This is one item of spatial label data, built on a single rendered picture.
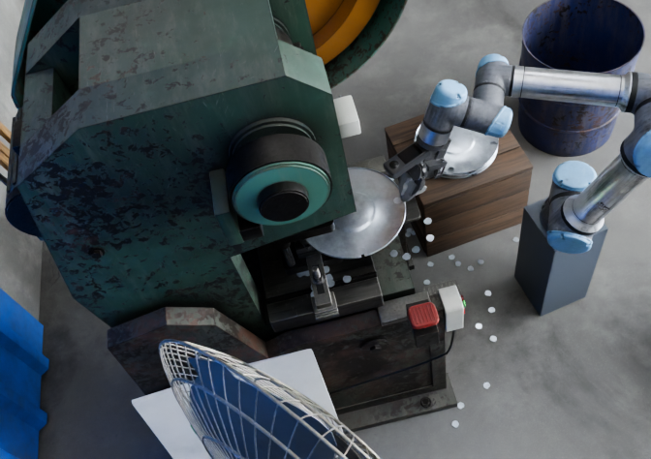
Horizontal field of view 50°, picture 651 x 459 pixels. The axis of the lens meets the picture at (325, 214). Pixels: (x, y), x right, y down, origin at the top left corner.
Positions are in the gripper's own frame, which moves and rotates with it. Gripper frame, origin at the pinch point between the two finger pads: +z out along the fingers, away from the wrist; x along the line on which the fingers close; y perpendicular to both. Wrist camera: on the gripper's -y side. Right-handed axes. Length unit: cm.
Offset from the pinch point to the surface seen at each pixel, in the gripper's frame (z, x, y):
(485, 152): 19, 25, 61
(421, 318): 9.2, -29.9, -11.8
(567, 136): 25, 27, 109
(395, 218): 3.2, -3.4, -3.4
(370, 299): 17.5, -15.7, -15.2
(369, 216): 4.9, 0.8, -8.6
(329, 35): -28.3, 35.4, -8.8
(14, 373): 106, 54, -93
